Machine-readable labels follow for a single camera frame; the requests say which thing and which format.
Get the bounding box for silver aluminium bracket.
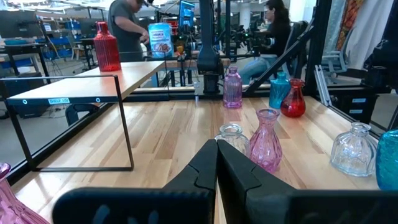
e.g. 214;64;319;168
313;64;332;106

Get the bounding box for blue diamond-cut bottle vase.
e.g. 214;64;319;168
269;72;292;110

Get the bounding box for blue lit monitor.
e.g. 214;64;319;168
178;0;196;30

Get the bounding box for dark blue curved stand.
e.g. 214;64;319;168
65;103;100;127

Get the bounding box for blue square cut-glass vase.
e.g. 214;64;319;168
375;129;398;191

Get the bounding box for clear squat ribbed vase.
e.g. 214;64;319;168
329;121;378;177

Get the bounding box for orange patterned hanging cloth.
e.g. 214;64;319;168
335;0;365;51

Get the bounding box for wooden shelf black metal frame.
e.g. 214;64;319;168
0;60;165;172

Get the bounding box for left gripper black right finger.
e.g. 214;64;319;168
216;139;398;224

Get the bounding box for pink diamond-pattern carafe vase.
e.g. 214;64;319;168
249;108;283;174

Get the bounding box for pink ribbed bottle vase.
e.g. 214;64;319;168
222;65;243;109

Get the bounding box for red bulbous glass vase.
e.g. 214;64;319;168
280;78;307;118

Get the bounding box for blue storage bins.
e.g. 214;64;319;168
42;37;74;62

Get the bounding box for black workbench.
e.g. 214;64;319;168
0;42;52;85

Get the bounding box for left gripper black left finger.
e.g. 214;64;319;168
52;139;218;224

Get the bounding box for grey mesh office chair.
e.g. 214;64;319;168
321;29;357;77

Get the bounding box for red ribbed bottle vase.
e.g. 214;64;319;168
93;21;122;72

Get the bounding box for black office chair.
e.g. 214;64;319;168
362;0;398;94

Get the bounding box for person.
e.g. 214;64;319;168
238;0;293;85
107;0;150;63

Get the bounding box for pink ribbed carafe vase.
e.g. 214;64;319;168
0;162;50;224

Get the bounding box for clear round glass vase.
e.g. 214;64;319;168
214;123;251;156

